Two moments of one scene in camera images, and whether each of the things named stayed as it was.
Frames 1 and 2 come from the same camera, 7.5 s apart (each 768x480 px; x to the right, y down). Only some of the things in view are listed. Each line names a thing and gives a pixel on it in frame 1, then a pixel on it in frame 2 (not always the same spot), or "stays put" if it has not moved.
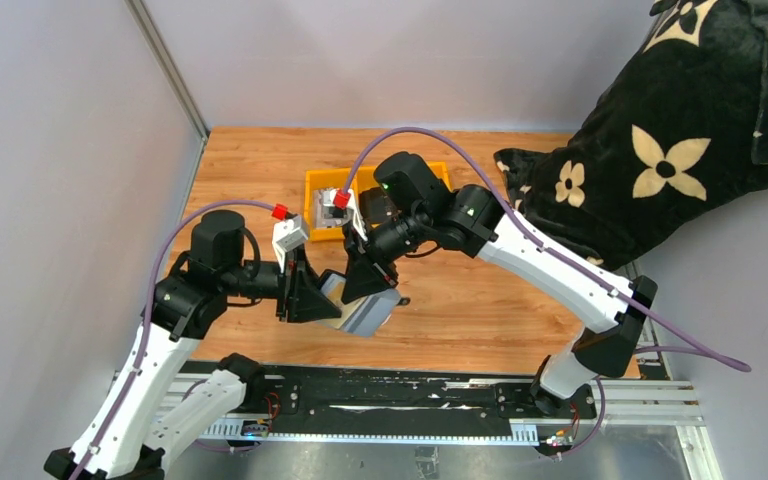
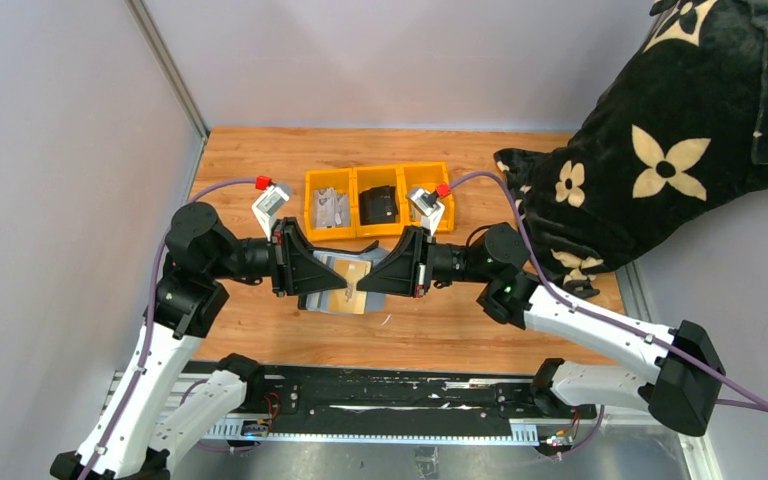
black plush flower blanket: [713, 98] stays put
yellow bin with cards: [324, 219] stays put
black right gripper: [365, 255] -> [422, 261]
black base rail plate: [405, 398] stays put
